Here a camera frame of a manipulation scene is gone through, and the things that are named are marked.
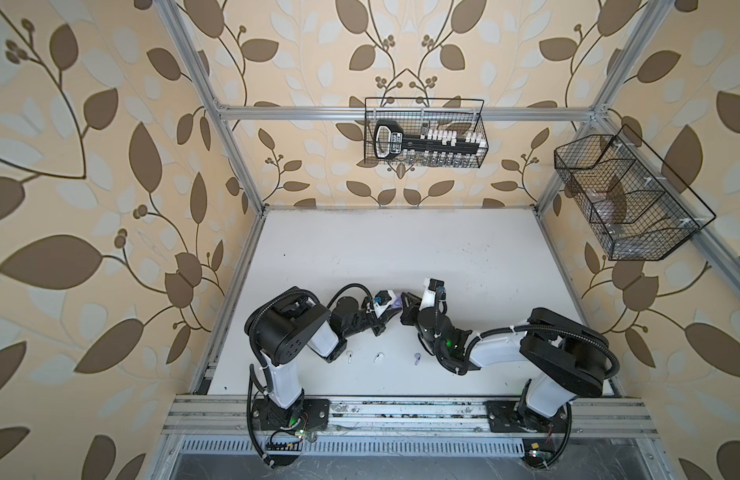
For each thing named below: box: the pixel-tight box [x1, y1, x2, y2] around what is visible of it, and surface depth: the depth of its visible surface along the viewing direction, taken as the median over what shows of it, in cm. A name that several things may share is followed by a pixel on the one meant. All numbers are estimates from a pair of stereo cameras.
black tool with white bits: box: [373, 120, 487, 160], surface depth 84 cm
